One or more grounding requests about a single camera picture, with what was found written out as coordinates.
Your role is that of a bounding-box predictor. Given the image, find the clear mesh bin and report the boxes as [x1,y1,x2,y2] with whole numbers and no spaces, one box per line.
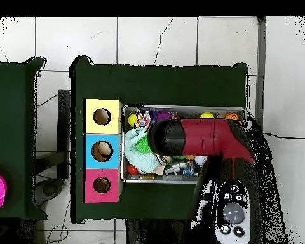
[121,104,247,184]

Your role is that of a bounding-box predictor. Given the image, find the dark green side table cloth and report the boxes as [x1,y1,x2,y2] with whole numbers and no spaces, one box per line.
[0,56,47,221]

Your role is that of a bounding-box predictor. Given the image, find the wooden box with three holes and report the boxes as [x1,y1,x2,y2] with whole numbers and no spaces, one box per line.
[83,98,123,204]

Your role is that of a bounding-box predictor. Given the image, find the black cable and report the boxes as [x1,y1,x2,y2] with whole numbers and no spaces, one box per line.
[262,131,305,140]

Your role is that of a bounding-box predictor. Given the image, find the small orange basketball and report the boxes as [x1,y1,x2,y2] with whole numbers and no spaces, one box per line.
[223,112,240,121]

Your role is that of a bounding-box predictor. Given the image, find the black upright panel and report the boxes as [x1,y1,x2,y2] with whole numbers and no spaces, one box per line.
[56,89,71,180]

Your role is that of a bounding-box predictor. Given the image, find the colourful patterned knotted cloth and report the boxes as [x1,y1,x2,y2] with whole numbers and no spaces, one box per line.
[135,108,152,128]

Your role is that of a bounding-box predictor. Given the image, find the green spiky rubber ball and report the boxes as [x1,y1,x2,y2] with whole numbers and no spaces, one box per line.
[135,134,153,154]

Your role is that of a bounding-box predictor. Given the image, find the purple spiky rubber toy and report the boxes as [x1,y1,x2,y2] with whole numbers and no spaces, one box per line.
[151,110,177,122]

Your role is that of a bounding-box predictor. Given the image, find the mint green knit cloth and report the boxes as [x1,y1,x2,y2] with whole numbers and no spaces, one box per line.
[123,126,160,175]

